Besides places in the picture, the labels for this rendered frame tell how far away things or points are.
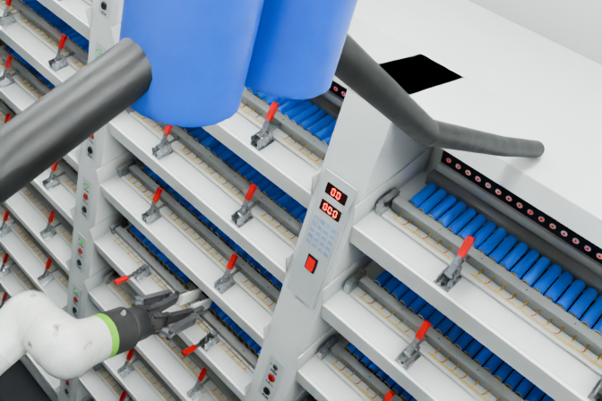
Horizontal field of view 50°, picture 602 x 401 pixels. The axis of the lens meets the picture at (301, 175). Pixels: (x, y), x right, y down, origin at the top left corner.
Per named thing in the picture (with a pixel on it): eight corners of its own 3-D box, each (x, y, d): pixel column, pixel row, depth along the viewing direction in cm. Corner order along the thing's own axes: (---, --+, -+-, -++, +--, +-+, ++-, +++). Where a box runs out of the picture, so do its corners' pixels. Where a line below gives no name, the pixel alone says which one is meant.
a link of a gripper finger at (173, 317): (151, 312, 141) (155, 317, 140) (194, 304, 149) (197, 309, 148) (147, 327, 142) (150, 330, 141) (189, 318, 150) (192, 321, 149)
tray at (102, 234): (245, 405, 149) (245, 387, 142) (96, 251, 177) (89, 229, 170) (307, 349, 159) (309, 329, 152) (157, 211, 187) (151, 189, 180)
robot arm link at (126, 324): (124, 328, 128) (98, 301, 132) (109, 372, 132) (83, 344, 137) (149, 319, 133) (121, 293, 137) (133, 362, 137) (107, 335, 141)
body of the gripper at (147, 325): (109, 328, 140) (143, 316, 148) (134, 353, 136) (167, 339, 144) (119, 301, 137) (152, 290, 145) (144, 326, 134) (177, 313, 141)
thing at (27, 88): (82, 176, 171) (70, 138, 161) (-28, 72, 200) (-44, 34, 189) (146, 140, 181) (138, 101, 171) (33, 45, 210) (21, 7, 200)
